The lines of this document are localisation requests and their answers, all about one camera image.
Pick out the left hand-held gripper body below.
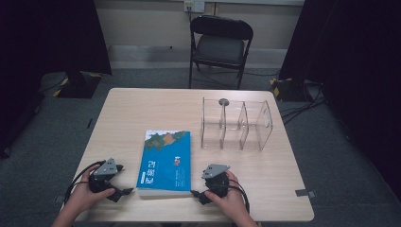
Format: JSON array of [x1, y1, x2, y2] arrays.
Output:
[[88, 157, 125, 194]]

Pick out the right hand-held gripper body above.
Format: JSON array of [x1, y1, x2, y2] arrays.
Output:
[[200, 164, 231, 199]]

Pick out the blue book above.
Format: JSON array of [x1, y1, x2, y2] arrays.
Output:
[[135, 129, 193, 200]]

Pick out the clear acrylic book rack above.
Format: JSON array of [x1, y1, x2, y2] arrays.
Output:
[[200, 96, 274, 152]]

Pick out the person's right hand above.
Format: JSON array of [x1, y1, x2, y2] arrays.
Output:
[[204, 170, 251, 222]]

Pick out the person's left hand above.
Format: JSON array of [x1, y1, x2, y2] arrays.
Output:
[[67, 165, 116, 216]]

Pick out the grey tape strip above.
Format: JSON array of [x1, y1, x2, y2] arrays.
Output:
[[294, 188, 317, 199]]

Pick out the black stand base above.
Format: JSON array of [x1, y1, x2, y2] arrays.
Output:
[[269, 77, 314, 103], [52, 70, 104, 99]]

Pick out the black folding chair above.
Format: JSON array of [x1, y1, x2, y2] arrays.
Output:
[[188, 14, 254, 91]]

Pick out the dark curtain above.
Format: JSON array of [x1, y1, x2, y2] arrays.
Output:
[[278, 0, 401, 202]]

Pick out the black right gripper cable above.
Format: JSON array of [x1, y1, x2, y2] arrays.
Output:
[[228, 179, 251, 213]]

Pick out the black floor cables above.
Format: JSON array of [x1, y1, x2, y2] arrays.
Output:
[[278, 80, 327, 126]]

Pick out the white wall outlet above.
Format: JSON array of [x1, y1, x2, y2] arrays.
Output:
[[183, 0, 206, 14]]

